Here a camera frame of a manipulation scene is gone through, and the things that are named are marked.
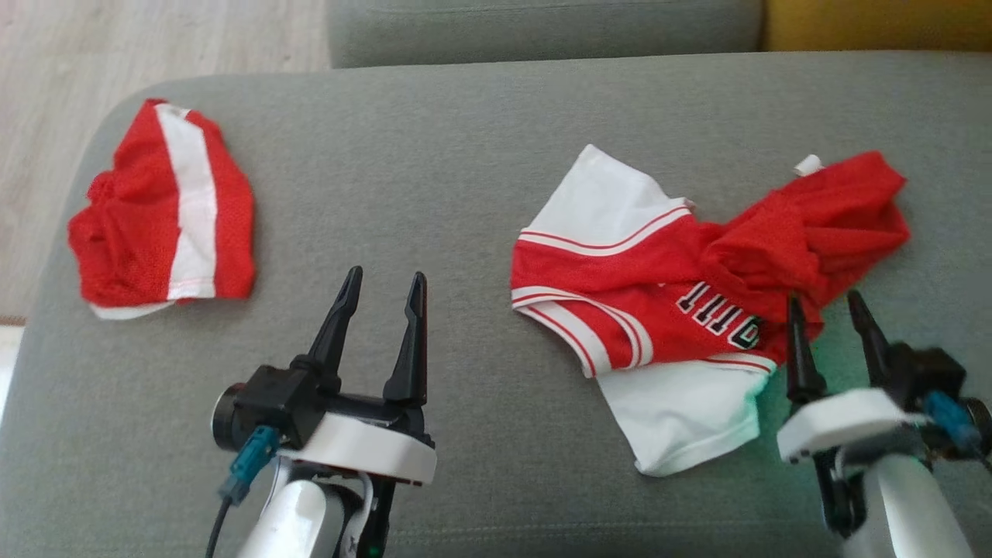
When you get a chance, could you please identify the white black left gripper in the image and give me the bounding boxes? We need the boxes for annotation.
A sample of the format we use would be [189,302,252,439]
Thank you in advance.
[279,266,437,487]

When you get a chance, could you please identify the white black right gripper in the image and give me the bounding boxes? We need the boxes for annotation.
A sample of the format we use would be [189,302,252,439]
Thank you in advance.
[777,291,931,466]

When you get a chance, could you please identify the red white numbered jersey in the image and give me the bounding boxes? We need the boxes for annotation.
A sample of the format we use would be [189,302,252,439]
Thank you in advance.
[510,143,911,477]

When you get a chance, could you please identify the red shorts with white stripe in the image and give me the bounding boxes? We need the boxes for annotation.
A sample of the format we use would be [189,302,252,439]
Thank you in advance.
[67,98,257,321]

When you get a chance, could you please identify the large grey sofa seat cushion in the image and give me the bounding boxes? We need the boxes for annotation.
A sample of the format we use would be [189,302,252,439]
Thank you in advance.
[0,50,992,558]

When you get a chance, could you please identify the yellow sofa back cushion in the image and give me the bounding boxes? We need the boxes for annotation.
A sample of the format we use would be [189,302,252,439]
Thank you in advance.
[763,0,992,53]

